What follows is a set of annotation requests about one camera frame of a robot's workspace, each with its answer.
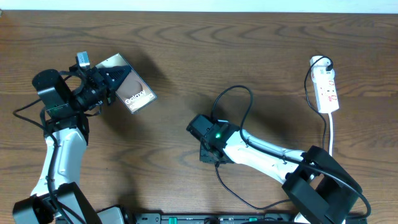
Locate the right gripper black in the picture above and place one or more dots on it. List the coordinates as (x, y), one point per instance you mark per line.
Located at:
(203, 156)

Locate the white USB charger adapter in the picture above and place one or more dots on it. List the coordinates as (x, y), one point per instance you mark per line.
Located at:
(318, 63)

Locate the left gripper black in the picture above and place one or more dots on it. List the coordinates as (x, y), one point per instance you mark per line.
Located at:
(99, 78)

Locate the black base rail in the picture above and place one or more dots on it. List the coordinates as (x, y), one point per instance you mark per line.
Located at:
(156, 218)

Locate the white power strip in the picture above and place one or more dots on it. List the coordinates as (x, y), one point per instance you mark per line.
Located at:
(325, 90)

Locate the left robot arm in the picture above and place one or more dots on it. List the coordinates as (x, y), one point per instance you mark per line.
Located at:
(68, 98)

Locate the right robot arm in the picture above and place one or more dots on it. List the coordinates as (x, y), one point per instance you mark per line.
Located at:
(315, 183)

